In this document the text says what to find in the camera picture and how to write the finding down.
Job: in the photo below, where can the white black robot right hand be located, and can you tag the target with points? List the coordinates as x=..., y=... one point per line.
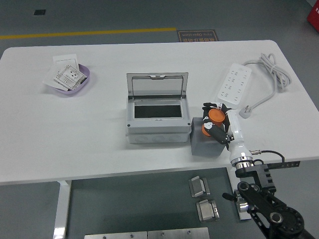
x=236, y=129

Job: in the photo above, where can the orange cylinder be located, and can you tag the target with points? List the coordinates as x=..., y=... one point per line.
x=216, y=116

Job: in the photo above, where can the grey electrical box clear lid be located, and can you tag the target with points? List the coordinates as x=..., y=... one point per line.
x=157, y=123

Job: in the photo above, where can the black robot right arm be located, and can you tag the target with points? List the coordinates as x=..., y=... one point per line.
x=264, y=204

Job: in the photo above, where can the grey cube with round hole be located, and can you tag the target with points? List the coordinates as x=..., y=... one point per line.
x=199, y=147

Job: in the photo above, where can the red box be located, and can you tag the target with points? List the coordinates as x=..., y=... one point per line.
x=314, y=15

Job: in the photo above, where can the white power strip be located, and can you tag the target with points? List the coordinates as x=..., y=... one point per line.
x=231, y=87

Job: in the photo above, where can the grey metal block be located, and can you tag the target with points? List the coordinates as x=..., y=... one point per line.
x=207, y=211
x=197, y=186

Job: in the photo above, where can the brown floor sign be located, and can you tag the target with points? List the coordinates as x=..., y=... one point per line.
x=197, y=36

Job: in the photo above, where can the grey metal plate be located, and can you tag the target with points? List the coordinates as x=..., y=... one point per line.
x=178, y=234
x=114, y=235

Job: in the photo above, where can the purple plastic tray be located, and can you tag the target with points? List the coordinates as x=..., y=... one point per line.
x=74, y=92

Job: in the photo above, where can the white socket panel printed wrap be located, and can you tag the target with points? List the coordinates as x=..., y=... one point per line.
x=68, y=77

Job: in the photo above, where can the yellow floor tape line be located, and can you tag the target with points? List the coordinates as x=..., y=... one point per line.
x=87, y=33

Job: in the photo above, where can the black floor hatch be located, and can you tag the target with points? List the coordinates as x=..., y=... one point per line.
x=40, y=12

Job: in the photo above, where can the plain white switch plate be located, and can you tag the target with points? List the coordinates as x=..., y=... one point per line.
x=66, y=59

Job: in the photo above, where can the white packaged wall plate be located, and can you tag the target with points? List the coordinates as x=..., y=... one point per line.
x=49, y=77

